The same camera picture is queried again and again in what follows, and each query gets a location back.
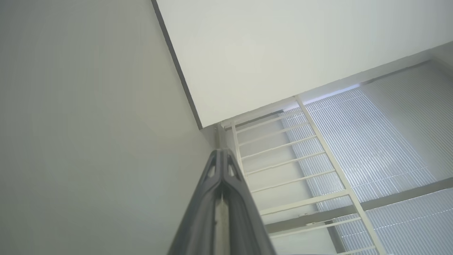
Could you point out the white window blinds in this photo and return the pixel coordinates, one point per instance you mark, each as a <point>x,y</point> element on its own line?
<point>382,141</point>

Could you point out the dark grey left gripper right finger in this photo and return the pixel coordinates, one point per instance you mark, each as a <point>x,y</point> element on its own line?
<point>244,219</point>

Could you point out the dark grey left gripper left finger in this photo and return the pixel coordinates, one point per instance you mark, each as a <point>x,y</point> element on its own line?
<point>201,212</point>

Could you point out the white metal railing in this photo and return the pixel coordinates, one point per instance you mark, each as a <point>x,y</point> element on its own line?
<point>320,143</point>

